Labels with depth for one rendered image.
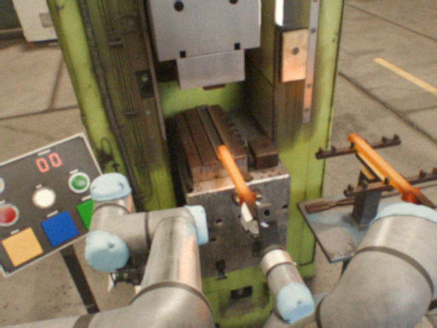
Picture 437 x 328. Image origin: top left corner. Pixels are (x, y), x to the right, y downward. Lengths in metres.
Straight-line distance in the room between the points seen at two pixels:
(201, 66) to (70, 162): 0.47
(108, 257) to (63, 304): 1.63
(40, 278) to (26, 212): 1.38
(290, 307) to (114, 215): 0.40
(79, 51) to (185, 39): 0.34
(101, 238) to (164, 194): 0.86
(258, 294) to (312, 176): 0.61
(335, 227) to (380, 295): 0.89
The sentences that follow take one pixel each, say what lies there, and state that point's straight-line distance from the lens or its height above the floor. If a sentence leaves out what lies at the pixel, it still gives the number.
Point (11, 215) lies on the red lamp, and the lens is 1.14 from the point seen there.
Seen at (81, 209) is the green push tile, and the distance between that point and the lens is 1.16.
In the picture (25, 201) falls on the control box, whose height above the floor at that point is 1.10.
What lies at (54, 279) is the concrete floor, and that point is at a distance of 2.46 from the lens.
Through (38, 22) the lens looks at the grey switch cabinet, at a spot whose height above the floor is 0.37.
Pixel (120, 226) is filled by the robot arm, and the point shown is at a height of 1.27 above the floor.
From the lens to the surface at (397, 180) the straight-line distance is 1.25.
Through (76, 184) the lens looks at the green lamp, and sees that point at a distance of 1.16.
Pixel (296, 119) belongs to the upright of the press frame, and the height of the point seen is 1.01.
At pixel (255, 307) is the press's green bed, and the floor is 0.15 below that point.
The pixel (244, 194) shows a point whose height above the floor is 1.03.
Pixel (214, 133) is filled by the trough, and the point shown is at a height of 0.99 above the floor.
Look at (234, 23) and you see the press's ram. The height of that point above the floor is 1.44.
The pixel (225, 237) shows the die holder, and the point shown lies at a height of 0.68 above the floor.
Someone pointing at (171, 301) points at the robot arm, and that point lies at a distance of 0.38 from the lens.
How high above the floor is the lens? 1.73
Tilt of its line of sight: 35 degrees down
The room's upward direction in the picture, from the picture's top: 5 degrees counter-clockwise
